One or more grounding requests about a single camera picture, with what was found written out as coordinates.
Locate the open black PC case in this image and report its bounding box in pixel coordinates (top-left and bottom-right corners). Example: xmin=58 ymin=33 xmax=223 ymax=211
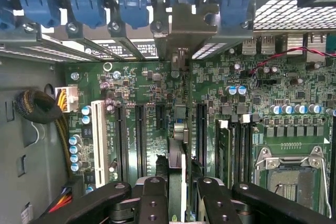
xmin=0 ymin=0 xmax=336 ymax=224

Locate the short black expansion slot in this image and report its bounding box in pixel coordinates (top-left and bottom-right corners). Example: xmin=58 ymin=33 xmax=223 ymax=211
xmin=155 ymin=102 xmax=167 ymax=131

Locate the RAM stick with white label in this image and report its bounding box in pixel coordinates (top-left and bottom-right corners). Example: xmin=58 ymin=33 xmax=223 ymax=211
xmin=217 ymin=120 xmax=232 ymax=186

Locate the white PCI expansion slot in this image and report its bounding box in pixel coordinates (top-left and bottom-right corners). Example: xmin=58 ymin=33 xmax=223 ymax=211
xmin=90 ymin=100 xmax=110 ymax=188

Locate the grey power supply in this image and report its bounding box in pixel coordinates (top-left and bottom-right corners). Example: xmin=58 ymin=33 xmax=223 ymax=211
xmin=0 ymin=56 xmax=70 ymax=224

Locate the blue slot latch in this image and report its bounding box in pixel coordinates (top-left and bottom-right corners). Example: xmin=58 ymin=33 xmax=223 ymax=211
xmin=68 ymin=0 xmax=106 ymax=29
xmin=117 ymin=0 xmax=151 ymax=30
xmin=0 ymin=0 xmax=17 ymax=32
xmin=217 ymin=0 xmax=251 ymax=28
xmin=18 ymin=0 xmax=61 ymax=28

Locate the red yellow wire bundle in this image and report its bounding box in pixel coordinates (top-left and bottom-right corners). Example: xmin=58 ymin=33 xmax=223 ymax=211
xmin=47 ymin=186 xmax=74 ymax=214

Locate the red and black wire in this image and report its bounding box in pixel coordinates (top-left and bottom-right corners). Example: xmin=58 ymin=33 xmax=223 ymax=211
xmin=249 ymin=46 xmax=336 ymax=78

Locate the socket locking lever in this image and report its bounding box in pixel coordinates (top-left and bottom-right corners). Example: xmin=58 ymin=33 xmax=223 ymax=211
xmin=320 ymin=153 xmax=331 ymax=219

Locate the CPU socket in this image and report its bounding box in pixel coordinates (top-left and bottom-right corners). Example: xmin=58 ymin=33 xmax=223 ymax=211
xmin=254 ymin=145 xmax=330 ymax=224

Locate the white power connector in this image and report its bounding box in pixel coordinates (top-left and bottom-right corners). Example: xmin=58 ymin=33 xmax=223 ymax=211
xmin=54 ymin=84 xmax=79 ymax=113

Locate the silver rear port block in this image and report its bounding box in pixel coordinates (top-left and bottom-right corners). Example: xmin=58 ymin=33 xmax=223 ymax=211
xmin=241 ymin=34 xmax=326 ymax=63

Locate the green Dell motherboard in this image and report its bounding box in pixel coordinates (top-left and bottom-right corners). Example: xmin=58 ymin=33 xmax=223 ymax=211
xmin=64 ymin=42 xmax=336 ymax=224

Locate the black RAM slot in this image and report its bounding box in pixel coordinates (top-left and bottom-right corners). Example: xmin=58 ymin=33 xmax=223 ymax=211
xmin=230 ymin=115 xmax=242 ymax=184
xmin=240 ymin=113 xmax=252 ymax=184

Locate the black sleeved power cable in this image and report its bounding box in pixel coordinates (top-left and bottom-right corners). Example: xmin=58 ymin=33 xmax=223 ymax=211
xmin=14 ymin=89 xmax=73 ymax=180

